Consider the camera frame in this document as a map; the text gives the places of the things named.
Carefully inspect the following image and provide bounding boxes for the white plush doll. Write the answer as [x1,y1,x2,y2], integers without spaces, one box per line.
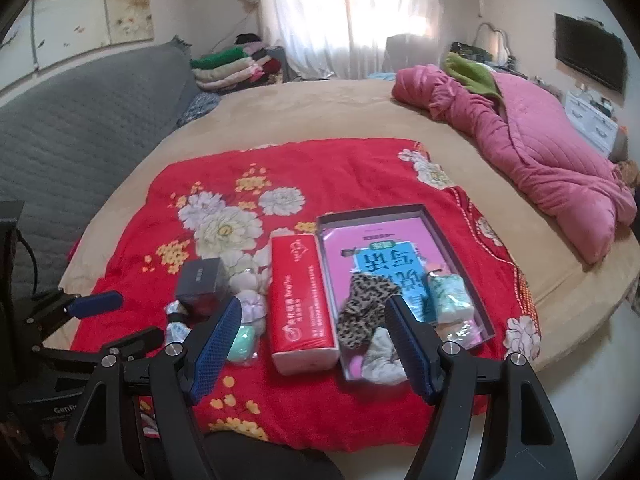
[226,252,270,337]

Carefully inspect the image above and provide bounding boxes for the grey quilted sofa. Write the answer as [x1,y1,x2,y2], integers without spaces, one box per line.
[1,38,198,298]

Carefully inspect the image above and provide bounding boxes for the grey shallow tray box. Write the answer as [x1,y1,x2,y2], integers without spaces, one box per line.
[316,202,497,384]

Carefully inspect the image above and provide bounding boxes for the clear plastic bag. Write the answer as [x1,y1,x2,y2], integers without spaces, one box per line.
[436,320,485,350]

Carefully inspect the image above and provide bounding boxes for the black wall television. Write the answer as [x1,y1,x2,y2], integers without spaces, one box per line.
[554,14,627,94]

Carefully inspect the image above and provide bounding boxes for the green cloth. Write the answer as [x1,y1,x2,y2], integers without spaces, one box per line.
[444,52,502,102]

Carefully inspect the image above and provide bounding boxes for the white drawer cabinet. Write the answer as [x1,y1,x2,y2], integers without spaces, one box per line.
[564,93,618,157]

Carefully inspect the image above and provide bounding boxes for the black cable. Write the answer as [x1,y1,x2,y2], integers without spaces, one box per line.
[14,228,42,298]

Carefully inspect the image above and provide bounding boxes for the red tissue box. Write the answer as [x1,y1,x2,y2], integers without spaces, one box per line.
[267,234,340,376]

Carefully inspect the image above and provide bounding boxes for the blue patterned cushion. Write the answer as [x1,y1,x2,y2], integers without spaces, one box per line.
[176,92,221,128]

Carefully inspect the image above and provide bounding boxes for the beige round bed cover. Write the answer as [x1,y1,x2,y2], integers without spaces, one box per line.
[60,80,639,370]

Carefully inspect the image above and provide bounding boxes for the pink quilted comforter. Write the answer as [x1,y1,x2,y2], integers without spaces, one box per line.
[392,65,637,264]

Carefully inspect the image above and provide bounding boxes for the mint green tissue pack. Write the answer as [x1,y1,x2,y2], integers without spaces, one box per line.
[426,272,475,324]

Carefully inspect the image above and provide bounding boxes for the stack of folded clothes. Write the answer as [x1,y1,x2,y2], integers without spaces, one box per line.
[190,32,290,94]

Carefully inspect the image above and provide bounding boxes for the red floral blanket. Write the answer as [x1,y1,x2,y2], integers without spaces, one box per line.
[73,139,540,452]

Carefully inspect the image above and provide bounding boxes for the taped white snack packet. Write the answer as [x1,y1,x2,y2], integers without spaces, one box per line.
[165,300,191,346]

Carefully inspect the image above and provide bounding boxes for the wall painting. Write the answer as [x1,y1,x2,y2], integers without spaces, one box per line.
[1,0,154,88]

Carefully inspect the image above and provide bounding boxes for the white curtain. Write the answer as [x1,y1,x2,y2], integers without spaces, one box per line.
[259,0,444,79]

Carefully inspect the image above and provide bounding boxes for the dark navy gift box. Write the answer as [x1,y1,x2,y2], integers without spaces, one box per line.
[175,258,232,318]

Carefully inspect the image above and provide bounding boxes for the leopard print cloth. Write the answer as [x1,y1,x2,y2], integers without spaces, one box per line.
[336,272,401,350]

